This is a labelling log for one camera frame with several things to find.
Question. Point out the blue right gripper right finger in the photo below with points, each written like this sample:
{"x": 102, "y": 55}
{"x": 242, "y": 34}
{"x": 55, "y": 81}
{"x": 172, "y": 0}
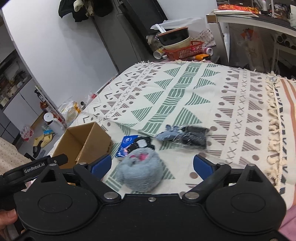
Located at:
{"x": 203, "y": 167}

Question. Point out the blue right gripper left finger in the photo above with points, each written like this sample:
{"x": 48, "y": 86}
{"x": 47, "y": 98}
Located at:
{"x": 101, "y": 166}

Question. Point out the black item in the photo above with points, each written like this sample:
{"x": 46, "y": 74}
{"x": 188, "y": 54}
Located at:
{"x": 193, "y": 136}

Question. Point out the fluffy grey plush toy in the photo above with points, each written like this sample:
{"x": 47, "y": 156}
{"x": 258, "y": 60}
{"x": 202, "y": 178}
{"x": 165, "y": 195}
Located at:
{"x": 141, "y": 170}

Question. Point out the blue denim rabbit toy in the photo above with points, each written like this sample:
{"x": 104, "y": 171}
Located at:
{"x": 169, "y": 134}

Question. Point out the person's left hand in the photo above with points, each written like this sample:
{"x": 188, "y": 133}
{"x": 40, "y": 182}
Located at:
{"x": 7, "y": 218}

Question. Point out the brown cardboard box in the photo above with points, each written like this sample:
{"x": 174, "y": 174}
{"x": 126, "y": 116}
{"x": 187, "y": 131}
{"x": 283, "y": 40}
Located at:
{"x": 83, "y": 143}

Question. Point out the blue tissue pack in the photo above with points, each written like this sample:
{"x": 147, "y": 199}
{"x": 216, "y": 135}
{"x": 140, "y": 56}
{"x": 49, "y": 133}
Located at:
{"x": 122, "y": 150}

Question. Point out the white cylindrical container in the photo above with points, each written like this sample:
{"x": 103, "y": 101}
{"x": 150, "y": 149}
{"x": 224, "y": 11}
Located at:
{"x": 54, "y": 124}

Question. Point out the patterned cream bed blanket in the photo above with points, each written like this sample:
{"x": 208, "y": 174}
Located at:
{"x": 230, "y": 102}

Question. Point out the yellow snack bag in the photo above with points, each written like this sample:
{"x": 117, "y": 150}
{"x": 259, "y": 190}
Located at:
{"x": 69, "y": 109}

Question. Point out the striped cream tassel blanket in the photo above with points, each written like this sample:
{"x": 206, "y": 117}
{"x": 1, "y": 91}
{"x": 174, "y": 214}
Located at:
{"x": 281, "y": 146}

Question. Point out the red plastic basket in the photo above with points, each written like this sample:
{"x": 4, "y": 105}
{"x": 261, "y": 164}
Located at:
{"x": 184, "y": 53}

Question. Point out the black and cream bowls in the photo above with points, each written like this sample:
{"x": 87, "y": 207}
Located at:
{"x": 175, "y": 39}

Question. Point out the dark grey door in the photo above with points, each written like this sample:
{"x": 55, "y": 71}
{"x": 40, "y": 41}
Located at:
{"x": 124, "y": 27}

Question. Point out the white desk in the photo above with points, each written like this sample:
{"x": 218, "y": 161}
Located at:
{"x": 217, "y": 17}

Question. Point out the hanging dark clothes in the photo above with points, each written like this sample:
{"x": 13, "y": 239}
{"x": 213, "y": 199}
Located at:
{"x": 82, "y": 9}

